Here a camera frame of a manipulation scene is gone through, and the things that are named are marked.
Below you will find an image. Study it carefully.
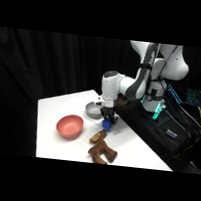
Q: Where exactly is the black curtain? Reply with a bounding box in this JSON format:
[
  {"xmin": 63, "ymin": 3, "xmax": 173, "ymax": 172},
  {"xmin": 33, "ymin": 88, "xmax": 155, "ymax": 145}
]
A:
[{"xmin": 0, "ymin": 27, "xmax": 201, "ymax": 175}]

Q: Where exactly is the yellow cable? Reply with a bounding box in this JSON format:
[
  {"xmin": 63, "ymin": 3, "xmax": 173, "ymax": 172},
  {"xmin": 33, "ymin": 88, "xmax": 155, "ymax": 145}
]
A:
[{"xmin": 183, "ymin": 105, "xmax": 201, "ymax": 154}]

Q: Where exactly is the small green light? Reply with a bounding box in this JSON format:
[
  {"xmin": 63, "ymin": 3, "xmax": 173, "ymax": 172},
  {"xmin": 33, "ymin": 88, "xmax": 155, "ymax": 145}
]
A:
[{"xmin": 139, "ymin": 95, "xmax": 167, "ymax": 122}]

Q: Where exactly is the teal lit keyboard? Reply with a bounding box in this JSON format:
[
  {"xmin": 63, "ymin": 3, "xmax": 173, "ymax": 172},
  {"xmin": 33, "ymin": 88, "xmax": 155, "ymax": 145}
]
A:
[{"xmin": 184, "ymin": 88, "xmax": 201, "ymax": 108}]

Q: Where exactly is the pink bowl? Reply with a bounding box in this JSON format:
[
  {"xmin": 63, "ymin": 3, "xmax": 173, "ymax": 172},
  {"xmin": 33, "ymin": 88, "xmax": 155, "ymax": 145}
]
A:
[{"xmin": 54, "ymin": 112, "xmax": 86, "ymax": 141}]

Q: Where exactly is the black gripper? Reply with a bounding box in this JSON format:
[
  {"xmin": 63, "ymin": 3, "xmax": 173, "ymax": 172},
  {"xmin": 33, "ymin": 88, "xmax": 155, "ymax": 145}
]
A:
[{"xmin": 99, "ymin": 105, "xmax": 120, "ymax": 127}]

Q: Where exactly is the black robot stand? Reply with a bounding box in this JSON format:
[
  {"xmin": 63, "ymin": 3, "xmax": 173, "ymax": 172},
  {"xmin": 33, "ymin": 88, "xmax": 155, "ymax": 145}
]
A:
[{"xmin": 108, "ymin": 87, "xmax": 196, "ymax": 165}]

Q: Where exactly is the wrist camera with gold mount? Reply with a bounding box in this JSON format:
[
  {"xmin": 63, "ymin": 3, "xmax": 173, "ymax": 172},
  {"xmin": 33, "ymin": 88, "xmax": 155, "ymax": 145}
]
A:
[{"xmin": 116, "ymin": 95, "xmax": 129, "ymax": 106}]

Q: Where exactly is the grey bowl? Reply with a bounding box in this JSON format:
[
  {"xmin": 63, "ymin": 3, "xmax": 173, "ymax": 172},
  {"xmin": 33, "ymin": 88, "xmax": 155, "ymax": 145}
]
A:
[{"xmin": 84, "ymin": 100, "xmax": 104, "ymax": 120}]

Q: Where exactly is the brown plush animal toy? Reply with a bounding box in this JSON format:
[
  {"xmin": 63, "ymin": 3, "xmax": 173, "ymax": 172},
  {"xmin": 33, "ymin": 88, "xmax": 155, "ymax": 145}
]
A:
[{"xmin": 86, "ymin": 128, "xmax": 121, "ymax": 167}]

